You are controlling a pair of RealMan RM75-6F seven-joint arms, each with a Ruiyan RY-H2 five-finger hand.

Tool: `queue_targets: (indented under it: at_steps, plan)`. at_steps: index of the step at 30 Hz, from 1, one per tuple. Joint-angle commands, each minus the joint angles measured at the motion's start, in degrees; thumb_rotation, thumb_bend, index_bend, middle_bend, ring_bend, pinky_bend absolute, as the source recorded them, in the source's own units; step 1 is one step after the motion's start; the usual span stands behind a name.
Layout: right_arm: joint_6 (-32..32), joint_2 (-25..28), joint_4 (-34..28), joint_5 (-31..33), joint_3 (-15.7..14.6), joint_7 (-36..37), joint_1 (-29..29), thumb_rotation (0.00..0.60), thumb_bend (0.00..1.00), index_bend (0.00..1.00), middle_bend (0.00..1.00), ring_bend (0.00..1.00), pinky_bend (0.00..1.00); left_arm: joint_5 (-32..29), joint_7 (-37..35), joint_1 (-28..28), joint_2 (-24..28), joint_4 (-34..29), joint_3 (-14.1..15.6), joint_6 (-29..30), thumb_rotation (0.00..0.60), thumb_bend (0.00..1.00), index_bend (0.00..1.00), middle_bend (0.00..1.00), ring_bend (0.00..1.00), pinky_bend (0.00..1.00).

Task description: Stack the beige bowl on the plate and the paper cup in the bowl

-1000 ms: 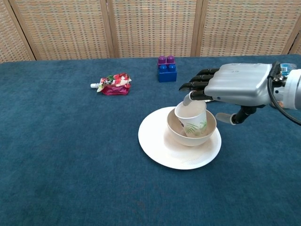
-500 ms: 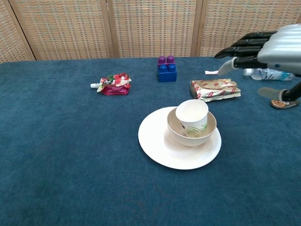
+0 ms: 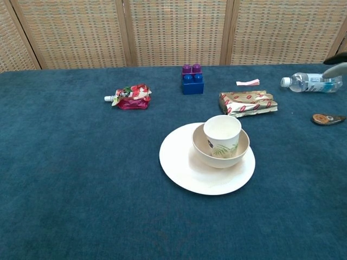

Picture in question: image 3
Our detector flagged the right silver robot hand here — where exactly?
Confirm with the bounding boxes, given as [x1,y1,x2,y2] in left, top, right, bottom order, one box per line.
[322,53,347,79]

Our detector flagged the white paper cup leaf print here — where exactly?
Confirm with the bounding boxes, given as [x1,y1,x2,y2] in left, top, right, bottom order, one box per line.
[203,114,242,159]

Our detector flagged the beige bowl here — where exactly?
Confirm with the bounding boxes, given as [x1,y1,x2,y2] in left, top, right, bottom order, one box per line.
[192,123,250,169]

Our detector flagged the white round plate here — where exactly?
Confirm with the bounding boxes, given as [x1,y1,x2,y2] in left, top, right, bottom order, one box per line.
[159,122,256,196]

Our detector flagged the clear plastic water bottle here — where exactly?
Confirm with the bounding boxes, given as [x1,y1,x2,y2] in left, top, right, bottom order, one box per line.
[280,71,343,94]

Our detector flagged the brown correction tape dispenser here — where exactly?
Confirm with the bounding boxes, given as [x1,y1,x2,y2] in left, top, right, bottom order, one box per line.
[310,113,347,126]

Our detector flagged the white paper sachet strip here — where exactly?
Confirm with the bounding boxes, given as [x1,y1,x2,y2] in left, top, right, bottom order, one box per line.
[236,78,260,87]

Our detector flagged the gold red snack wrapper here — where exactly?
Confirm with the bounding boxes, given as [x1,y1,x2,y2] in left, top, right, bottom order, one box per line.
[219,90,278,118]

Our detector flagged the blue toy building block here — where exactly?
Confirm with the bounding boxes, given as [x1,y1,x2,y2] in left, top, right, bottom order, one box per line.
[182,74,204,95]

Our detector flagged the purple toy building block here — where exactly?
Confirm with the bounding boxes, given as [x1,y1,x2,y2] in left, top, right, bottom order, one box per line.
[182,63,203,76]

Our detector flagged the woven wooden folding screen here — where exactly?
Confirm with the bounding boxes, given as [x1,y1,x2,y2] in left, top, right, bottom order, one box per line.
[0,0,347,74]

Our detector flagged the red fruit juice pouch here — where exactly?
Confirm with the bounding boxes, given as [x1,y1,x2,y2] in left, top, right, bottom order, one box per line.
[104,83,152,111]

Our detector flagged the blue carpet table cover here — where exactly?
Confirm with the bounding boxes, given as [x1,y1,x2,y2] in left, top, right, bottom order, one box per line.
[0,63,347,260]

